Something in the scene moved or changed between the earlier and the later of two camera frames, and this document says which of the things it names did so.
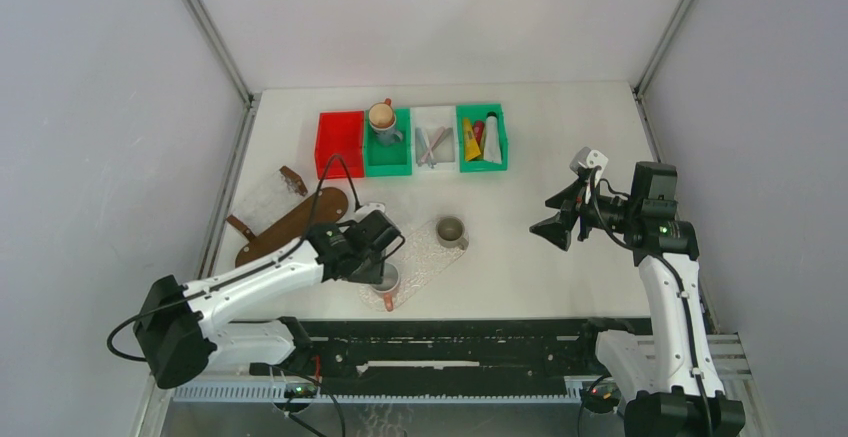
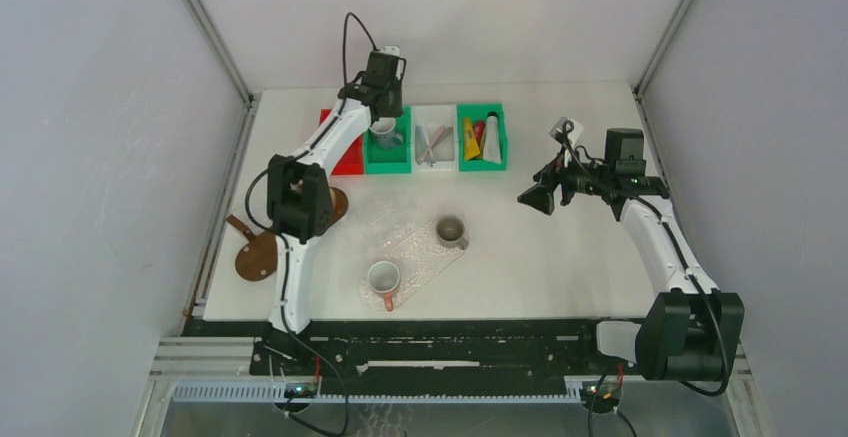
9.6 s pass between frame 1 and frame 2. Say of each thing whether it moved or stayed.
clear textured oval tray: stayed
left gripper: moved
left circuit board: stayed
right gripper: moved
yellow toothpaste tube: stayed
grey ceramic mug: stayed
